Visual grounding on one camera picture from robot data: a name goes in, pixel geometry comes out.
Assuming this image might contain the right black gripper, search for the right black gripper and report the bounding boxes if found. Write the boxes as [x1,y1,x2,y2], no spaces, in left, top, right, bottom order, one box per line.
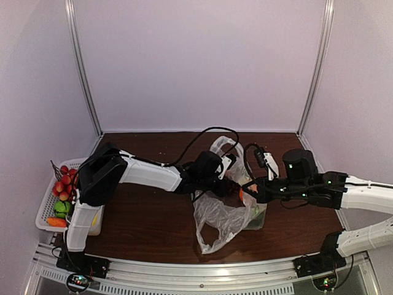
[242,175,311,205]

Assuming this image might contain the clear plastic bag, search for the clear plastic bag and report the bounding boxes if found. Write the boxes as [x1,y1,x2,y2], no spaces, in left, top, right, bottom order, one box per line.
[193,136,267,254]

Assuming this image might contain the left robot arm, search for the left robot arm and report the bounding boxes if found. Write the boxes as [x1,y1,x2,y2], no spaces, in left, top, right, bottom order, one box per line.
[63,142,236,273]

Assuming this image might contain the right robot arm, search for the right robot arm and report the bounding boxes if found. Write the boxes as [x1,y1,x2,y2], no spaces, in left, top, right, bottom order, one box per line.
[242,149,392,272]

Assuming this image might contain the orange fruit in bag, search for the orange fruit in bag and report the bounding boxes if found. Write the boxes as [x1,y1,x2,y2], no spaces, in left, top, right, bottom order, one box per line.
[239,189,244,202]

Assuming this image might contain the yellow fruit front right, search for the yellow fruit front right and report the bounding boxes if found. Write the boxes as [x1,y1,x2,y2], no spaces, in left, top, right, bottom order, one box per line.
[91,213,98,227]

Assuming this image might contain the green round fruit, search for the green round fruit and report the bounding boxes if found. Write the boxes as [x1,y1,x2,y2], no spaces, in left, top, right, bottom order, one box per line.
[53,200,71,219]

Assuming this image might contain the orange red fruit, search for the orange red fruit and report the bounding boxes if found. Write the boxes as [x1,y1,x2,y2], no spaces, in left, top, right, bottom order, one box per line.
[47,216,68,228]

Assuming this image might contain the dark purple grape bunch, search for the dark purple grape bunch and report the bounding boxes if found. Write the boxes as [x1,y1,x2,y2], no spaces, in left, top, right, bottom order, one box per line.
[226,181,241,196]

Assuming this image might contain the white plastic basket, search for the white plastic basket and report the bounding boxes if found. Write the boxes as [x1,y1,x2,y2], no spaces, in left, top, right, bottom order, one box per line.
[36,176,104,236]

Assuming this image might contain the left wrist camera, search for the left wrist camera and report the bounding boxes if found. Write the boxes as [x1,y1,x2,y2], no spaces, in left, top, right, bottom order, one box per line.
[216,154,236,179]

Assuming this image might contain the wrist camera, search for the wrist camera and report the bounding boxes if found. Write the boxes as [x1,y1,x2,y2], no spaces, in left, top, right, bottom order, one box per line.
[216,154,236,179]
[254,149,279,180]

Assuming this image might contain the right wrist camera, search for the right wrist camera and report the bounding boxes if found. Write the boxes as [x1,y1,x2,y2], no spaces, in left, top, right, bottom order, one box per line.
[254,149,279,180]

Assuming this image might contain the right black cable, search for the right black cable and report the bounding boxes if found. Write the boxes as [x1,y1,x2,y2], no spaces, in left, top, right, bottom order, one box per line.
[244,143,348,193]

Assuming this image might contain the black cable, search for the black cable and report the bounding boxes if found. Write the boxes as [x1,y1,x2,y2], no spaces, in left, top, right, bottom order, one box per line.
[244,143,348,193]
[159,126,240,168]

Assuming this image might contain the left black cable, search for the left black cable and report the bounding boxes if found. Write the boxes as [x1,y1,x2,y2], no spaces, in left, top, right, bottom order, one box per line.
[159,126,240,168]

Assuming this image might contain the aluminium front rail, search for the aluminium front rail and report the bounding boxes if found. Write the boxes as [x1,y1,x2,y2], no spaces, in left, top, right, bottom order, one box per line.
[30,242,381,295]

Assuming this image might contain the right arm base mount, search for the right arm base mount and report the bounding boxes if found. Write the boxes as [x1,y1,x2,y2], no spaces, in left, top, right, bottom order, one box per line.
[292,232,346,278]

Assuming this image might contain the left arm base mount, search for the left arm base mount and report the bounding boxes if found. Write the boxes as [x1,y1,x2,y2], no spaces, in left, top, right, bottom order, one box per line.
[56,243,110,278]

